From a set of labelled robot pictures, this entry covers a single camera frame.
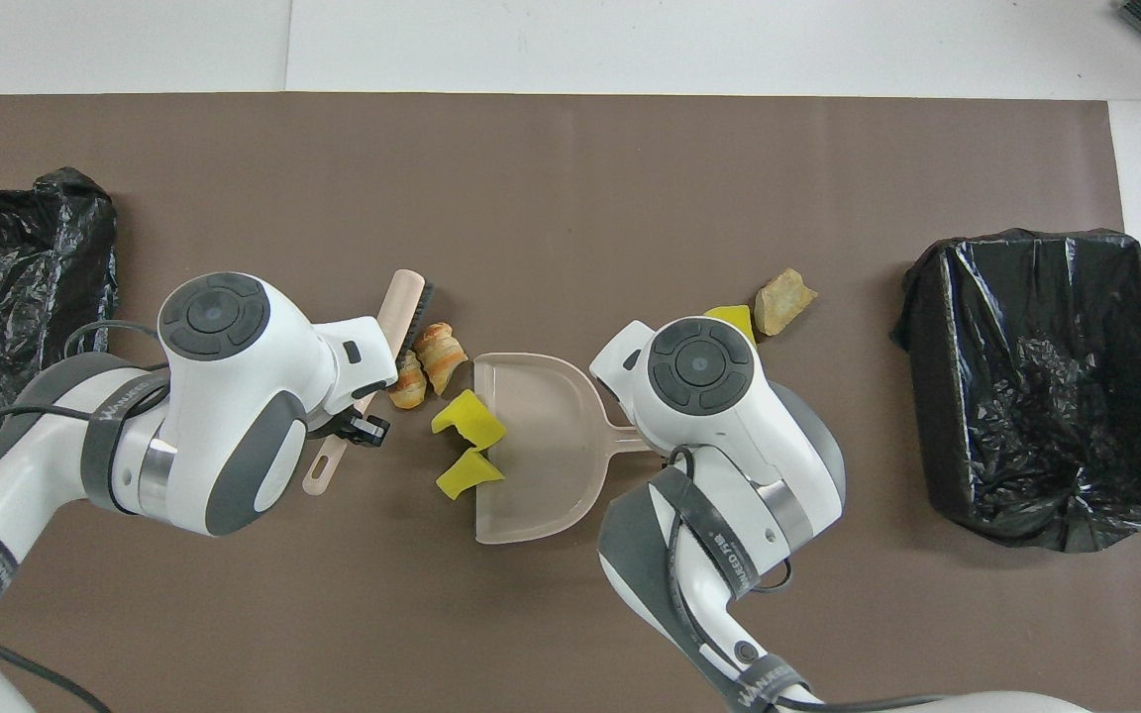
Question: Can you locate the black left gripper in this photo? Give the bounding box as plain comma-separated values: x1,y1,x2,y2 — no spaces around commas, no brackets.
305,404,392,449

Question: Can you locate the croissant piece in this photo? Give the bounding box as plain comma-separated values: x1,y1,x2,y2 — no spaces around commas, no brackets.
415,322,469,397
389,349,430,410

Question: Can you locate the notched yellow sponge piece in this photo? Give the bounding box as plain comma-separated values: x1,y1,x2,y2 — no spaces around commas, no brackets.
431,389,508,452

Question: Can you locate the small yellow green sponge piece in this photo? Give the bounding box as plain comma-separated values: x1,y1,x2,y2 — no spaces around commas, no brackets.
435,448,506,500

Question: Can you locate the pink brush with black bristles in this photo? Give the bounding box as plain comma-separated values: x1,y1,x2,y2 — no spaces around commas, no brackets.
302,269,436,497

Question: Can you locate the pink plastic dustpan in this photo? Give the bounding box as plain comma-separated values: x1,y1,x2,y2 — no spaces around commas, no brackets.
471,353,651,546

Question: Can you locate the beige bread chunk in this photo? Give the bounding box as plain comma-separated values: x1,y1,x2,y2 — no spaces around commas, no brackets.
754,268,819,338

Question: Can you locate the black bag lined bin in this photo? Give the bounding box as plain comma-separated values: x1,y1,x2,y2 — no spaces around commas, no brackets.
0,166,121,466
889,228,1141,554

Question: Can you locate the brown table mat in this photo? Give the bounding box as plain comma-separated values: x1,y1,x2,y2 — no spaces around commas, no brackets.
0,94,1141,713

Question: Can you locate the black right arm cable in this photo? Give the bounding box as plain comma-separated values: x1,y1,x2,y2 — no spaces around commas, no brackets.
665,446,918,713

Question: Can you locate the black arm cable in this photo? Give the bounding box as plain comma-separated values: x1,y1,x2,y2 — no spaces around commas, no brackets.
0,319,175,713
665,446,918,713

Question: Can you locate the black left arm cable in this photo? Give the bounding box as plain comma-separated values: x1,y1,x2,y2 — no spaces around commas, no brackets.
0,319,175,713

